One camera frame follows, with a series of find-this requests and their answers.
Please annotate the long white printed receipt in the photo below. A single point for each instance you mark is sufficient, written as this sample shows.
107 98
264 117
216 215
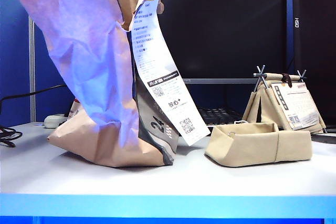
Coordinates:
162 90

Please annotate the brown printed paper bag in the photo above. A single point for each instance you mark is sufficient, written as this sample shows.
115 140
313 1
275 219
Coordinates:
86 51

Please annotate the black keyboard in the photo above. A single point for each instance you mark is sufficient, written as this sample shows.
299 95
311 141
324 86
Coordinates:
220 116

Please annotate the large black monitor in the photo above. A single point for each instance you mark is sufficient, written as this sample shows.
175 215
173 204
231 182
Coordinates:
223 24

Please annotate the beige fabric tray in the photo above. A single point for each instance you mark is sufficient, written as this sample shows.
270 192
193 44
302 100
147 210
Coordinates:
249 145

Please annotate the beige fabric tent organizer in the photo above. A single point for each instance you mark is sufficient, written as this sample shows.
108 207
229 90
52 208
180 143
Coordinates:
271 111

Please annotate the white power strip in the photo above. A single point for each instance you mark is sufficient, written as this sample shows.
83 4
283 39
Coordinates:
53 121

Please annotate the blue office partition panel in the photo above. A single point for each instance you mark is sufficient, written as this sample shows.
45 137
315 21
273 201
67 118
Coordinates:
47 77
290 37
13 64

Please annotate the white desk calendar card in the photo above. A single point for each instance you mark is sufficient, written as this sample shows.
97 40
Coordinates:
296 103

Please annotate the black monitor stand base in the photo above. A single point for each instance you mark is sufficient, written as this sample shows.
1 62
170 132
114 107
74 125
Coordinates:
325 138

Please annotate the black HSD monitor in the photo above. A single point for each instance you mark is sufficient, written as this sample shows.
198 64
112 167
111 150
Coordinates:
320 37

